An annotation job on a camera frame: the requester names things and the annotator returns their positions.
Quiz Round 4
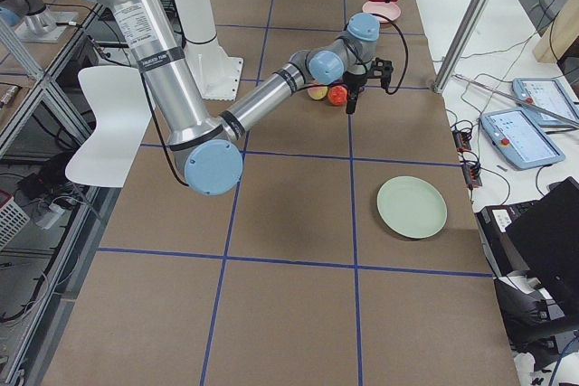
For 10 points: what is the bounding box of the peach fruit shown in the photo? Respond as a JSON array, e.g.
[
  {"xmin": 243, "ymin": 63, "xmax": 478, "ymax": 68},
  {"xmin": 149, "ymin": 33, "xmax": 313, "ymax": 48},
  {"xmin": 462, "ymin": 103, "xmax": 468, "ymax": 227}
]
[{"xmin": 307, "ymin": 85, "xmax": 328, "ymax": 100}]

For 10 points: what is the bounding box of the black laptop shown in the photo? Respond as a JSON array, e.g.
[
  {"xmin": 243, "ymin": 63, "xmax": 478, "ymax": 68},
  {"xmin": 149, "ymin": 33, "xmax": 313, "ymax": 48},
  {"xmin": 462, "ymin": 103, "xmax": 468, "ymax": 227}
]
[{"xmin": 476, "ymin": 177, "xmax": 578, "ymax": 314}]

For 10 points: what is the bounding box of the pink plate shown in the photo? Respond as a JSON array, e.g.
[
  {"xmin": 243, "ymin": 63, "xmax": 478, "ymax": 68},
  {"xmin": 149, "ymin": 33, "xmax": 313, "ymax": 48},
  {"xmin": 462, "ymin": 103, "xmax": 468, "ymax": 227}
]
[{"xmin": 362, "ymin": 1, "xmax": 402, "ymax": 23}]

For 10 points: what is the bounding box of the light green plate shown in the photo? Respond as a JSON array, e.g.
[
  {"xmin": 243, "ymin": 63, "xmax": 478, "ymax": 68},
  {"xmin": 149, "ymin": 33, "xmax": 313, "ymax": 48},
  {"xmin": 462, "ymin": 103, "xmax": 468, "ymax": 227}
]
[{"xmin": 376, "ymin": 176, "xmax": 448, "ymax": 239}]

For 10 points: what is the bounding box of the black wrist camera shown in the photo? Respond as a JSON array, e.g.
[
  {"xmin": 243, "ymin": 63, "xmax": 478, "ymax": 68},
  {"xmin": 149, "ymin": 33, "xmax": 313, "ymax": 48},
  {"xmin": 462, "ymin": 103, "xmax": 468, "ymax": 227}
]
[{"xmin": 370, "ymin": 57, "xmax": 394, "ymax": 90}]

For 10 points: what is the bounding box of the far blue teach pendant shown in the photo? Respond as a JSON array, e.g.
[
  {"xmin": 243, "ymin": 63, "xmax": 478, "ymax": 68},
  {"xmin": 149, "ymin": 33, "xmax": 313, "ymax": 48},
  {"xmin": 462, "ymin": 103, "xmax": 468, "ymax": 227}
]
[{"xmin": 512, "ymin": 78, "xmax": 578, "ymax": 122}]

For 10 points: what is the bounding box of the blue teach pendant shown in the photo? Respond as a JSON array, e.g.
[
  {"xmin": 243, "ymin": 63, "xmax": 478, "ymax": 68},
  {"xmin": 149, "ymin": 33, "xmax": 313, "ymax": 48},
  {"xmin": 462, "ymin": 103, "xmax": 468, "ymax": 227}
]
[
  {"xmin": 512, "ymin": 78, "xmax": 578, "ymax": 122},
  {"xmin": 480, "ymin": 108, "xmax": 565, "ymax": 170}
]

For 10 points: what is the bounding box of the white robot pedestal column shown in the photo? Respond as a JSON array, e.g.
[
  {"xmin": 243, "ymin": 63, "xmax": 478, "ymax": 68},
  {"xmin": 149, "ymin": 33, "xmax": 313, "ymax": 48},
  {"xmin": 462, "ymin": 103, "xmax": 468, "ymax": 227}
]
[{"xmin": 175, "ymin": 0, "xmax": 243, "ymax": 101}]

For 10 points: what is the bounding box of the near blue teach pendant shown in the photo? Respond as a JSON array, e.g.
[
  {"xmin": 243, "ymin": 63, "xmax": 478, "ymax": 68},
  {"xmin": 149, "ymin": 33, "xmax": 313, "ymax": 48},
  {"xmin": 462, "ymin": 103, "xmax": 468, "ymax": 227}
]
[{"xmin": 480, "ymin": 108, "xmax": 565, "ymax": 170}]

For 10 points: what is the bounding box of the third robot arm grey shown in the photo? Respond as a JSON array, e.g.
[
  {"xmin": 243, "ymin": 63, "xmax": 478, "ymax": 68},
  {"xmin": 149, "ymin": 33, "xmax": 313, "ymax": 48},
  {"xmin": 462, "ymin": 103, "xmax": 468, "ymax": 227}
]
[{"xmin": 1, "ymin": 0, "xmax": 78, "ymax": 43}]

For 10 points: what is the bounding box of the white chair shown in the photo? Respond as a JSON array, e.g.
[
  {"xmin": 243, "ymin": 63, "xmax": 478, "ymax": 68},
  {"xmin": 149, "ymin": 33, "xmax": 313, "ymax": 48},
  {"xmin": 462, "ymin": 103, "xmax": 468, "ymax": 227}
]
[{"xmin": 65, "ymin": 66, "xmax": 151, "ymax": 188}]

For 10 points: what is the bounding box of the white basket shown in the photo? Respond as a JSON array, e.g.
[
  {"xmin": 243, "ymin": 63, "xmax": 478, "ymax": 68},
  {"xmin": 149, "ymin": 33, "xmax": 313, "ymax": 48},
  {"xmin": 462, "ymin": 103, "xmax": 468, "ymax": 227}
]
[{"xmin": 0, "ymin": 190, "xmax": 30, "ymax": 249}]

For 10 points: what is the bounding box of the aluminium frame post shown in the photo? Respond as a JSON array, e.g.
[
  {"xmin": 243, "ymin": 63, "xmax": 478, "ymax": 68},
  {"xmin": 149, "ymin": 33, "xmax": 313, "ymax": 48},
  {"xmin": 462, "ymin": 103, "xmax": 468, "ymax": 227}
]
[{"xmin": 432, "ymin": 0, "xmax": 489, "ymax": 94}]

